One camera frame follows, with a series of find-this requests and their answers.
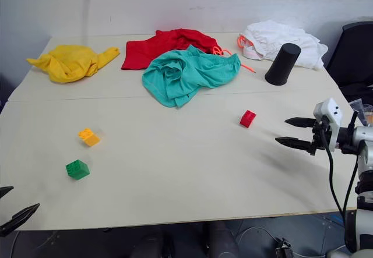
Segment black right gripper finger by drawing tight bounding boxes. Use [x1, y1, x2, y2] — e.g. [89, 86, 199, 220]
[275, 136, 313, 153]
[284, 117, 317, 129]

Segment black upturned cup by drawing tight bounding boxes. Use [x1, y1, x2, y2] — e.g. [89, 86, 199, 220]
[264, 43, 301, 87]

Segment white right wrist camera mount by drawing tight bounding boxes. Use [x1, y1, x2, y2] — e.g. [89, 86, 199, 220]
[312, 97, 343, 151]

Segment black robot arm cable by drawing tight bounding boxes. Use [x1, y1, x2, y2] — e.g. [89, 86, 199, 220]
[342, 111, 360, 221]
[319, 121, 347, 221]

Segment black strap buckle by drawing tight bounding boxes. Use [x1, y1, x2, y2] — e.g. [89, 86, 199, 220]
[275, 236, 293, 258]

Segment black office chair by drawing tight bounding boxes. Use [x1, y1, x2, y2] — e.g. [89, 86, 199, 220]
[325, 21, 373, 103]

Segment red shorts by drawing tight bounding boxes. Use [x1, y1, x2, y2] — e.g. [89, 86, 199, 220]
[121, 28, 225, 71]

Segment green toy brick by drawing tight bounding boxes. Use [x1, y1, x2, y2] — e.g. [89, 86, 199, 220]
[65, 158, 91, 181]

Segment orange toy brick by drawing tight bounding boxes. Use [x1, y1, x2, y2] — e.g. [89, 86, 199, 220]
[78, 127, 101, 148]

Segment red toy brick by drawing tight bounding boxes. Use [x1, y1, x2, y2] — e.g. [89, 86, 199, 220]
[239, 109, 258, 129]

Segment yellow crumpled cloth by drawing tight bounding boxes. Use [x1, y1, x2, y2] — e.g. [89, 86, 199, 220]
[26, 44, 121, 84]

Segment grey floor cable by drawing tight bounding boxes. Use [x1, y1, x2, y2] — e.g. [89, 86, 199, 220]
[237, 225, 279, 258]

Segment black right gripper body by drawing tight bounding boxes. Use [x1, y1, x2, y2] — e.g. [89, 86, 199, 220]
[308, 116, 335, 157]

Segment white crumpled garment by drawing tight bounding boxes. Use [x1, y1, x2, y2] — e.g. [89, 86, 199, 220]
[239, 19, 329, 72]

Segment teal crumpled shorts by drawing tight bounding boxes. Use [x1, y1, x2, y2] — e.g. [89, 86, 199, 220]
[142, 44, 242, 109]

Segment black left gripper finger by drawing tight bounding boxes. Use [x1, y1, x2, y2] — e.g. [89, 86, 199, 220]
[0, 185, 15, 199]
[0, 202, 41, 238]

